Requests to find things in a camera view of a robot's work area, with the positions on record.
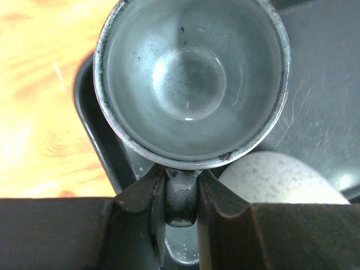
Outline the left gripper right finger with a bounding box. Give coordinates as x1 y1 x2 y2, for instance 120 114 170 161
197 170 359 269

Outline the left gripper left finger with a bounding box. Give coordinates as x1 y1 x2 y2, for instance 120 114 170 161
1 165 166 269

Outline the black plastic tray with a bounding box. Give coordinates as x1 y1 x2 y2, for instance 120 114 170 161
74 1 359 269

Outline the grey ceramic mug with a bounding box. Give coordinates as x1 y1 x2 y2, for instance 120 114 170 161
93 1 291 227

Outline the white ceramic mug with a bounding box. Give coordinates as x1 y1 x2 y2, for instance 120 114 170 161
219 151 350 204

